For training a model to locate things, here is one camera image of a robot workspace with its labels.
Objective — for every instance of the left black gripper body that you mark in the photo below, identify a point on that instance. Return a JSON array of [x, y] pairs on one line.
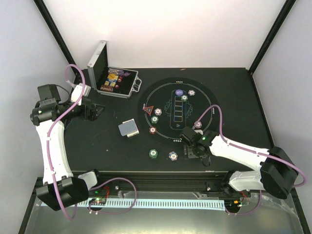
[[87, 117]]

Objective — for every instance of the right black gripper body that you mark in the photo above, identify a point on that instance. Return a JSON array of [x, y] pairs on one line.
[[194, 153]]

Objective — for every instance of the blue white chip stack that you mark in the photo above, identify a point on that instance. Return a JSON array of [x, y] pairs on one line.
[[173, 156]]

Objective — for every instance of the blue backed card deck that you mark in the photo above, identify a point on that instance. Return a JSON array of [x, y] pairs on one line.
[[128, 128]]

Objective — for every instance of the green poker chip stack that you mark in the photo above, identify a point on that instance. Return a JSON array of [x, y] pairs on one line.
[[153, 153]]

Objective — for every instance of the brown chip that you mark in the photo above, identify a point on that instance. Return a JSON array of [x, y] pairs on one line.
[[152, 130]]

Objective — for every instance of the blue white chip top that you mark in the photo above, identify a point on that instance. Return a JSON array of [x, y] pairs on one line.
[[191, 92]]

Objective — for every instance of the purple small blind button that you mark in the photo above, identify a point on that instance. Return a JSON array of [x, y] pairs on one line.
[[179, 92]]

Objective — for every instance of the red triangular all-in marker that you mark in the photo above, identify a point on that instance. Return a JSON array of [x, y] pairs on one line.
[[148, 110]]

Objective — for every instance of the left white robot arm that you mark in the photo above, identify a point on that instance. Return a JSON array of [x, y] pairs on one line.
[[53, 151]]

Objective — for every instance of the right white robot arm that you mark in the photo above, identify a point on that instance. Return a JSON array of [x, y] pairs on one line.
[[270, 169]]

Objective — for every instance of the orange black chip roll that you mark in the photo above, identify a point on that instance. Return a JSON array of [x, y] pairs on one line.
[[107, 88]]

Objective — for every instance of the open aluminium poker case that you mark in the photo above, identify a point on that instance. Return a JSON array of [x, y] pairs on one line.
[[108, 80]]

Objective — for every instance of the round black poker mat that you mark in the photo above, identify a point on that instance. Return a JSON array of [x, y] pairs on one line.
[[176, 114]]

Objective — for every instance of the purple chip roll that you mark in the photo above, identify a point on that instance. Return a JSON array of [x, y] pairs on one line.
[[116, 71]]

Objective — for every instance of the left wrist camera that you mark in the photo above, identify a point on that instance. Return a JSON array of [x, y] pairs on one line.
[[49, 91]]

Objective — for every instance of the white slotted cable duct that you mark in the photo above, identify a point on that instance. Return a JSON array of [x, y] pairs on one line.
[[193, 204]]

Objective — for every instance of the black aluminium rail base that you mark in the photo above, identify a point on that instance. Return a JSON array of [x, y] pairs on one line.
[[214, 184]]

